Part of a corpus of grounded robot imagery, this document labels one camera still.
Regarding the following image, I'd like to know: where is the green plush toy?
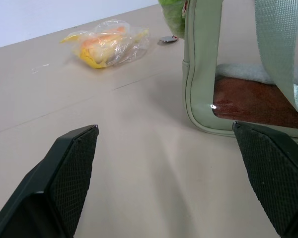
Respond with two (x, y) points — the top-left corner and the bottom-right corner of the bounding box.
(157, 0), (189, 39)

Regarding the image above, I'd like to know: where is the pale green transparent bag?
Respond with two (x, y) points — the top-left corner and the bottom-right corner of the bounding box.
(182, 0), (298, 146)

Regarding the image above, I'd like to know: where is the clear plastic bag with snacks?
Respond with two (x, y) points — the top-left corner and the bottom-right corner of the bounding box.
(59, 19), (150, 69)

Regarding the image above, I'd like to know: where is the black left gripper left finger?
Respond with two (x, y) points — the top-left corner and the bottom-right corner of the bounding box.
(0, 124), (100, 238)

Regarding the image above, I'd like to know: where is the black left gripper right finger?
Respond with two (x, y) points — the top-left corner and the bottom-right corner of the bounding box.
(232, 121), (298, 238)

